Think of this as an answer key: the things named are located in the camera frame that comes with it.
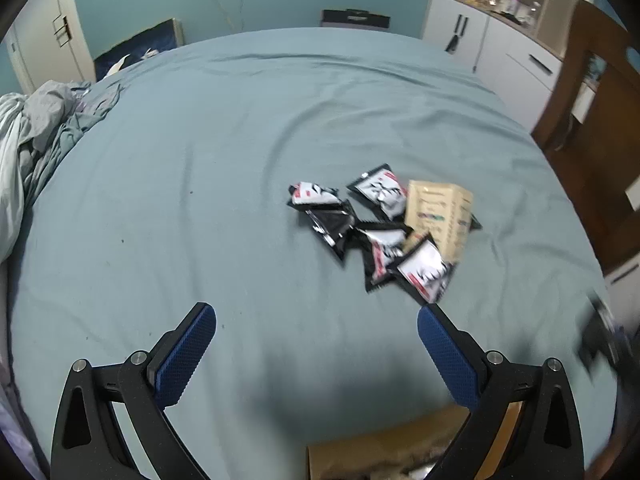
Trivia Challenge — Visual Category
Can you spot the tan sachet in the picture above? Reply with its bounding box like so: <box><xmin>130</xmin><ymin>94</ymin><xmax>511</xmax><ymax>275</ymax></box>
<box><xmin>404</xmin><ymin>180</ymin><xmax>474</xmax><ymax>263</ymax></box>

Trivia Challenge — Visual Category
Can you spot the lilac pillow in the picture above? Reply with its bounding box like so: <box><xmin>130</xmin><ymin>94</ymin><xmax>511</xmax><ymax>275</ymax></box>
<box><xmin>1</xmin><ymin>362</ymin><xmax>49</xmax><ymax>479</ymax></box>

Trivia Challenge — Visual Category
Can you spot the brown cardboard box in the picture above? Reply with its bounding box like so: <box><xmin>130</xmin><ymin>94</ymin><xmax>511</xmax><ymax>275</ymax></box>
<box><xmin>305</xmin><ymin>401</ymin><xmax>524</xmax><ymax>480</ymax></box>

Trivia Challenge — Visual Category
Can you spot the brown wooden chair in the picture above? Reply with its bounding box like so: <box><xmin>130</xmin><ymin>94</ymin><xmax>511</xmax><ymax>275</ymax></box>
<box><xmin>533</xmin><ymin>0</ymin><xmax>639</xmax><ymax>274</ymax></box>

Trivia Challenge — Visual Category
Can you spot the teal bed sheet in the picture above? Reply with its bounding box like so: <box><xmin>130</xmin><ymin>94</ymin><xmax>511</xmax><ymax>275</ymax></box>
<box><xmin>9</xmin><ymin>28</ymin><xmax>616</xmax><ymax>479</ymax></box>

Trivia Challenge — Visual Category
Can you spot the grey crumpled duvet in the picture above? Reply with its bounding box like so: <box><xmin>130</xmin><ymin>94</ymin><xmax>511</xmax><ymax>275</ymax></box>
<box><xmin>1</xmin><ymin>80</ymin><xmax>122</xmax><ymax>260</ymax></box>

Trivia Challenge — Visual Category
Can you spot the white cabinet with drawers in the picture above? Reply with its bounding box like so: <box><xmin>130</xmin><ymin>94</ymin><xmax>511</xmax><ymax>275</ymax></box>
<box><xmin>420</xmin><ymin>0</ymin><xmax>640</xmax><ymax>306</ymax></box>

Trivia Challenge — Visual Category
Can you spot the white wardrobe door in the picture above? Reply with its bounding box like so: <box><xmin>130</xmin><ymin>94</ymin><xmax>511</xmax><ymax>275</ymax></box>
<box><xmin>4</xmin><ymin>0</ymin><xmax>96</xmax><ymax>93</ymax></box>

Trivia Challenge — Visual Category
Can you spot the dark blue framed picture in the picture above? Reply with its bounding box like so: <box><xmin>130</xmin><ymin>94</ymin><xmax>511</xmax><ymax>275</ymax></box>
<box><xmin>93</xmin><ymin>18</ymin><xmax>184</xmax><ymax>81</ymax></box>

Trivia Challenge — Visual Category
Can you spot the black bag behind bed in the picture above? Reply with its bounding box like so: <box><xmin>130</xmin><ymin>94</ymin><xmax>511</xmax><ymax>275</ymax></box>
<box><xmin>320</xmin><ymin>9</ymin><xmax>390</xmax><ymax>32</ymax></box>

